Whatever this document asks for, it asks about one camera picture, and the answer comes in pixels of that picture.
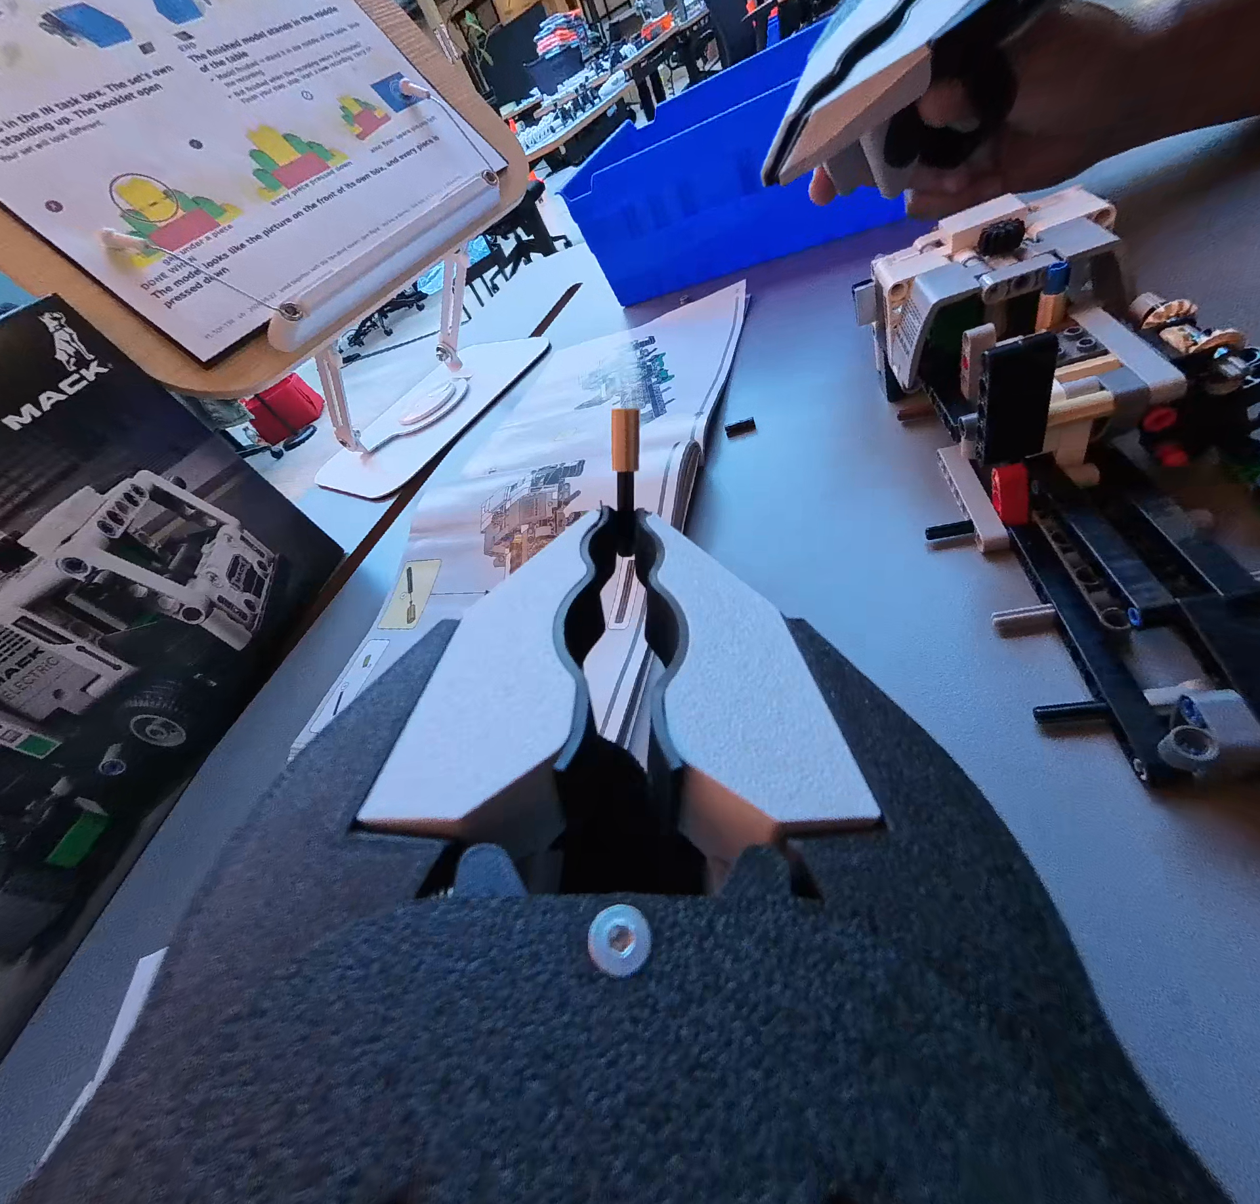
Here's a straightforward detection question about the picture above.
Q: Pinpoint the lego set box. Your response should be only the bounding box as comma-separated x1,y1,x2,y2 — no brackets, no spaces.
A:
0,294,346,1057

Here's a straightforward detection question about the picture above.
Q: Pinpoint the lego truck model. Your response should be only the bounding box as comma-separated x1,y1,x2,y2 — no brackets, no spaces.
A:
853,190,1260,792

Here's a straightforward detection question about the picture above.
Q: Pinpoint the red bag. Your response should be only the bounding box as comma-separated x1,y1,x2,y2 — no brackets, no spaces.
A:
241,372,326,457

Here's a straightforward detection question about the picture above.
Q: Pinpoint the person's right forearm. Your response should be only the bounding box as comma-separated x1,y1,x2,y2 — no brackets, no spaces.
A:
1170,0,1260,141

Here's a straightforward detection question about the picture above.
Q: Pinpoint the black axle with tan connector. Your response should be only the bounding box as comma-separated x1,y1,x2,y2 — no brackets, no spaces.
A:
612,405,644,559

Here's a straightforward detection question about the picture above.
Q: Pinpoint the open instruction booklet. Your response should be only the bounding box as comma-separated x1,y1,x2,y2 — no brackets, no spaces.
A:
310,281,753,742

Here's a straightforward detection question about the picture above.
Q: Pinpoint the person's right hand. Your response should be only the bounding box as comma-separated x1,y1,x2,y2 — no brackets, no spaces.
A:
808,0,1184,224

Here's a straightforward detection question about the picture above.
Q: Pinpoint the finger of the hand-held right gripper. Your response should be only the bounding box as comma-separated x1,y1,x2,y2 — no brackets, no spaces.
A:
761,0,949,186
781,0,1038,190

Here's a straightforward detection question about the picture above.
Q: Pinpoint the blue plastic bin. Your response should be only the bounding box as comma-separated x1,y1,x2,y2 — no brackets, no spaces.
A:
559,14,907,309

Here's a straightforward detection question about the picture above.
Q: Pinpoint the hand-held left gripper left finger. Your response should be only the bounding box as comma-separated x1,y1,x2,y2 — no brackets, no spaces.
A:
358,509,631,896

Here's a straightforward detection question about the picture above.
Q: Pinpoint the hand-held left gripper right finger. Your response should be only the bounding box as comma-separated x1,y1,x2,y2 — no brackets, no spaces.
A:
629,511,883,896

